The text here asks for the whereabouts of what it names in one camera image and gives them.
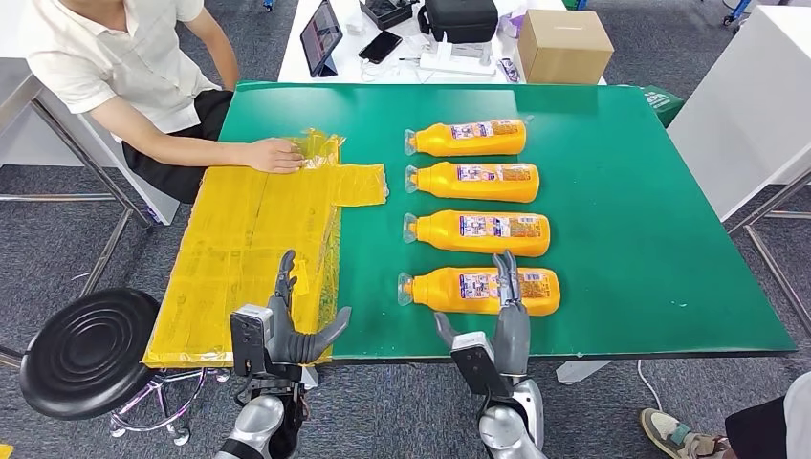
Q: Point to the white power strip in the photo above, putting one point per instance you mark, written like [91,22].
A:
[456,63]

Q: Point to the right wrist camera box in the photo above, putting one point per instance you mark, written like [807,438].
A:
[478,367]

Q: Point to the black round stool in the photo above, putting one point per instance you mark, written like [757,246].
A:
[89,355]

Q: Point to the white desk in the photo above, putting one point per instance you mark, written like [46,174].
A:
[348,63]

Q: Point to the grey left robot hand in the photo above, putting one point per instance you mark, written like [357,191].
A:
[291,345]

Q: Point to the black carrying case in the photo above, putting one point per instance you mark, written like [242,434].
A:
[459,19]

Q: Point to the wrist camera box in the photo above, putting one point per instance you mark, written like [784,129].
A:
[478,367]
[250,342]

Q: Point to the purple plastic packet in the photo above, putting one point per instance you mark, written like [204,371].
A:
[510,25]

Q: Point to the dark tablet on stand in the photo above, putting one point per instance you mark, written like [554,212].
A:
[320,35]

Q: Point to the small printed packet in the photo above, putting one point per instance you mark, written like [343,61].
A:
[509,69]

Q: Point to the metal table frame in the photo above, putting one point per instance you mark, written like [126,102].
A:
[770,203]

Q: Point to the person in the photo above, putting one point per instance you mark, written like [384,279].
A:
[760,424]
[114,57]

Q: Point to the green bin with white print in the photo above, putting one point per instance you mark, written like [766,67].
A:
[662,104]

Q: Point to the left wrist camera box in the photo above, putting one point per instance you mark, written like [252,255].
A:
[250,342]

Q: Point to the black open tray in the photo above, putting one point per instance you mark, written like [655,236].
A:
[386,13]

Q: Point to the blue trolley frame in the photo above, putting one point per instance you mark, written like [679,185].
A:
[738,9]

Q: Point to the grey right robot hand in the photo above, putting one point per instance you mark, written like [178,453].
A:
[513,342]

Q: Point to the steel bench frame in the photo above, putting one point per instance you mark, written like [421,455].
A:
[13,95]

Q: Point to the black smartphone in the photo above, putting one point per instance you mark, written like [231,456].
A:
[380,46]

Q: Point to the white side table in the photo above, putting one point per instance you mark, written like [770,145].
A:
[747,108]

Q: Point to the orange detergent bottle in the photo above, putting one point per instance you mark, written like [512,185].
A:
[437,184]
[443,292]
[437,140]
[443,233]

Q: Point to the brown cardboard box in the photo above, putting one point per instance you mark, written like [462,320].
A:
[564,50]

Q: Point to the white table foot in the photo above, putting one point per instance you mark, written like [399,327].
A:
[310,378]
[583,370]

